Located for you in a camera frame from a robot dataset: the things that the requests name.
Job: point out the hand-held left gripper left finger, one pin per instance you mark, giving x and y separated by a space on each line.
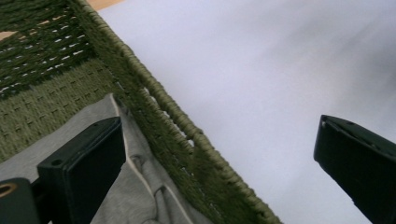
84 168

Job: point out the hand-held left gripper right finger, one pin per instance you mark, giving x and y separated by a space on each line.
358 161

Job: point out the grey pants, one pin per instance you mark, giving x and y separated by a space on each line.
137 193

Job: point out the green woven basket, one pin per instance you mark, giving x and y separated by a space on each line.
174 130

